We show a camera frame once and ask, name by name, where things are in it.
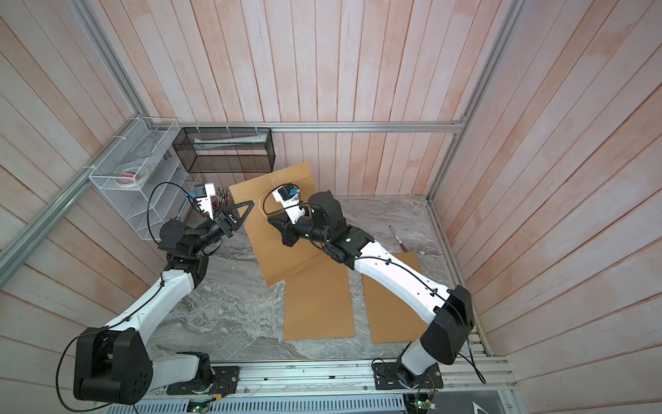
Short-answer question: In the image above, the tape roll on shelf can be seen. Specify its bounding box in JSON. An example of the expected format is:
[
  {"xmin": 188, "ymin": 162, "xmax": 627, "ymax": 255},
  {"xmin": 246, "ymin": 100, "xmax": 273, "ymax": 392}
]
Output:
[{"xmin": 112, "ymin": 167, "xmax": 141, "ymax": 189}]

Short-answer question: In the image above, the black mesh wall basket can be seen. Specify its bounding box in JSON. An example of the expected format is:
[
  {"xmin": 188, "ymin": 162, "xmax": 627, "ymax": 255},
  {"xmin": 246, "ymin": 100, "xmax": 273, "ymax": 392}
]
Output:
[{"xmin": 172, "ymin": 126, "xmax": 276, "ymax": 174}]

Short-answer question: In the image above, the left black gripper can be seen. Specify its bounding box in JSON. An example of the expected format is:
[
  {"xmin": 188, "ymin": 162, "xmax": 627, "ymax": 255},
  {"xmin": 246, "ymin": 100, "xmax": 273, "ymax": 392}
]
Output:
[{"xmin": 190, "ymin": 200, "xmax": 254, "ymax": 255}]

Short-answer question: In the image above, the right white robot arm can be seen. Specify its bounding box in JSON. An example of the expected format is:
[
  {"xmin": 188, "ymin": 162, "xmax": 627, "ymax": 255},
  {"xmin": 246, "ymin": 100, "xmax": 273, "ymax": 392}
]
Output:
[{"xmin": 230, "ymin": 183, "xmax": 474, "ymax": 389}]

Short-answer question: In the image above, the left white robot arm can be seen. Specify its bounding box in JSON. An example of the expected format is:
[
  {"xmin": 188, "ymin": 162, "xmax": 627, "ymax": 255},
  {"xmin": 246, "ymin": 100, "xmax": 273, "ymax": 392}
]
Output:
[{"xmin": 72, "ymin": 200, "xmax": 254, "ymax": 405}]

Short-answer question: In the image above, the horizontal aluminium wall rail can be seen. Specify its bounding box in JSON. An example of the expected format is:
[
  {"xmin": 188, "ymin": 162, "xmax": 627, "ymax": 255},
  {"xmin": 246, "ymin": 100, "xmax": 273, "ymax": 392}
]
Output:
[{"xmin": 154, "ymin": 118, "xmax": 465, "ymax": 134}]

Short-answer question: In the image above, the red metal pencil bucket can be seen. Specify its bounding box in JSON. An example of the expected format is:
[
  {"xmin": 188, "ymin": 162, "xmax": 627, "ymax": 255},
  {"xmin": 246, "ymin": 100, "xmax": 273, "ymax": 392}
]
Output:
[{"xmin": 217, "ymin": 187, "xmax": 229, "ymax": 207}]

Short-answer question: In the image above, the brown kraft file bag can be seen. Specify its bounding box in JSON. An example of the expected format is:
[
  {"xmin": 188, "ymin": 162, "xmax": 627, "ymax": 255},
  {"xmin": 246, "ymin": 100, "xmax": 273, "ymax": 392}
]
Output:
[{"xmin": 229, "ymin": 162, "xmax": 334, "ymax": 286}]

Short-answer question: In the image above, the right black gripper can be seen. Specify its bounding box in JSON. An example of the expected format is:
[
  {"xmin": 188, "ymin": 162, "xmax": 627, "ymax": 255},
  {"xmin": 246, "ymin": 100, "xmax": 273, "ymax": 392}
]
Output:
[{"xmin": 269, "ymin": 213, "xmax": 334, "ymax": 251}]

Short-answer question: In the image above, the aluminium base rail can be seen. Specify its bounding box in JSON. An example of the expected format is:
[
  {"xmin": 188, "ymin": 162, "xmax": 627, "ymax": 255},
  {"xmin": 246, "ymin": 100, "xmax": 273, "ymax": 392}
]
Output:
[{"xmin": 102, "ymin": 356, "xmax": 518, "ymax": 402}]

